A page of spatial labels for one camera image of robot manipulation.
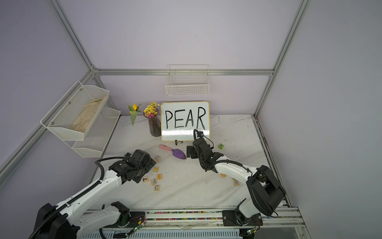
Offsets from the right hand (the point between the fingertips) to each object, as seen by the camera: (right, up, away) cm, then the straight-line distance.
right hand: (191, 148), depth 87 cm
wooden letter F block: (-22, -19, -1) cm, 29 cm away
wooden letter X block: (+27, -19, -2) cm, 33 cm away
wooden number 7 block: (-27, -18, -2) cm, 32 cm away
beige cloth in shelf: (-56, +15, -11) cm, 60 cm away
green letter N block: (+20, 0, +14) cm, 25 cm away
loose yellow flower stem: (-35, +24, +3) cm, 42 cm away
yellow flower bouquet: (-25, +23, +4) cm, 34 cm away
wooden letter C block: (-19, -22, -4) cm, 29 cm away
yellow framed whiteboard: (-9, +18, +14) cm, 25 cm away
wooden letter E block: (-19, -17, -1) cm, 25 cm away
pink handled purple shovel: (-10, -4, +11) cm, 15 cm away
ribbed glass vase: (-25, +14, +11) cm, 31 cm away
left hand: (-23, -11, -4) cm, 26 cm away
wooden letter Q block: (+20, -16, +1) cm, 26 cm away
